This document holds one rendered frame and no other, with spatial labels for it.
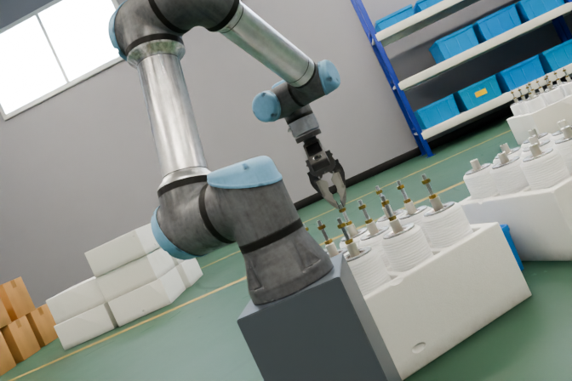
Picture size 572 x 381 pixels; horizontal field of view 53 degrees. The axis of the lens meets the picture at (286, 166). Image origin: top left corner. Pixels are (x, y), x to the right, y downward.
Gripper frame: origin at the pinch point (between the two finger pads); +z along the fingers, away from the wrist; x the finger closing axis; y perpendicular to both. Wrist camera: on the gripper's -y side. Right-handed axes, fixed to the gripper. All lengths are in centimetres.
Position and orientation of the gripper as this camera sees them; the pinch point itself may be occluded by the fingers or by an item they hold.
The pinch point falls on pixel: (339, 203)
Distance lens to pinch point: 150.7
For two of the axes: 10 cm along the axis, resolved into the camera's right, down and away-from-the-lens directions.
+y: 0.4, -0.1, 10.0
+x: -9.1, 4.2, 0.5
